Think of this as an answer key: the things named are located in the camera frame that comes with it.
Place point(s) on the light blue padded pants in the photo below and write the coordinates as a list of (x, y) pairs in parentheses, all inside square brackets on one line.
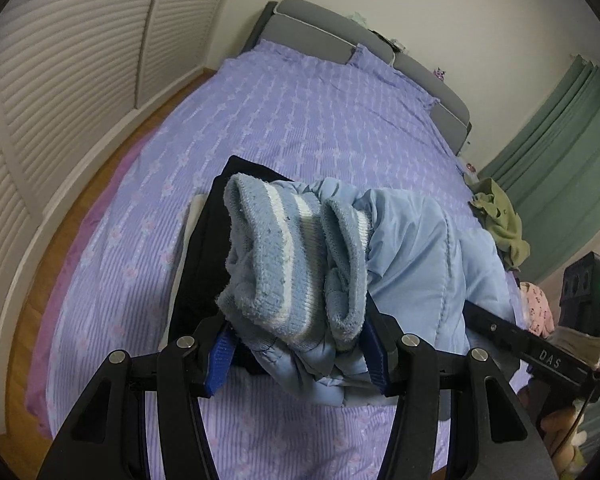
[(415, 260)]

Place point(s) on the bed with purple duvet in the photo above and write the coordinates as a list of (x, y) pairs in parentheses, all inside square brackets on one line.
[(305, 125)]

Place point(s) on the olive green fleece garment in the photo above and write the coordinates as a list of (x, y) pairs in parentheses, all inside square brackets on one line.
[(502, 220)]

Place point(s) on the small purple toy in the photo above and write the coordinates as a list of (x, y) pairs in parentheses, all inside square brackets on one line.
[(440, 73)]

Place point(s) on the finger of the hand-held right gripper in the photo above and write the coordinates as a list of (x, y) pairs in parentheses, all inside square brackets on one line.
[(485, 317)]

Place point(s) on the person's right hand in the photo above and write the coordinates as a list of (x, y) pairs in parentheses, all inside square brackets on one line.
[(580, 347)]

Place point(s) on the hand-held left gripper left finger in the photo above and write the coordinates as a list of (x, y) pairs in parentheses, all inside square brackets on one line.
[(220, 360)]

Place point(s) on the grey folded garment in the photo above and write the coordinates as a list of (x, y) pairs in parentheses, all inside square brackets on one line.
[(192, 215)]

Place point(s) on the teal crumpled item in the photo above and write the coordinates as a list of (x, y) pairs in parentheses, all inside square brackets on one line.
[(358, 17)]

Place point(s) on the white louvered wardrobe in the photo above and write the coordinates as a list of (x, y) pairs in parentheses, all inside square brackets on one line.
[(80, 60)]

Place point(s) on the purple patterned pillow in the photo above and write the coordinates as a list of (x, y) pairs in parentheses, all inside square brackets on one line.
[(385, 72)]

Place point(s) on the dark flat item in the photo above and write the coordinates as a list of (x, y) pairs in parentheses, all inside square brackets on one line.
[(382, 37)]

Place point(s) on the black clothes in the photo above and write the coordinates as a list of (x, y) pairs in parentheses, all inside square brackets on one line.
[(205, 260)]

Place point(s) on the pink bed sheet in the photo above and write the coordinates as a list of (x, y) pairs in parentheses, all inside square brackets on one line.
[(45, 360)]

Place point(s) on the green curtain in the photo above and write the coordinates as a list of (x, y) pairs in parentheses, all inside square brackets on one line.
[(555, 160)]

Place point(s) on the pink printed pajama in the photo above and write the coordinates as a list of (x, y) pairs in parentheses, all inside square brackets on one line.
[(537, 305)]

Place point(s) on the grey upholstered headboard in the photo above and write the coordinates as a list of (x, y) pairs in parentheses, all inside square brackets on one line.
[(310, 22)]

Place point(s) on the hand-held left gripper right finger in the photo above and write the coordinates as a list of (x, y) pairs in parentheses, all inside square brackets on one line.
[(375, 355)]

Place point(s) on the small white box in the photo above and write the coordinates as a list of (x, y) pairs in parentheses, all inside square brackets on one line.
[(397, 44)]

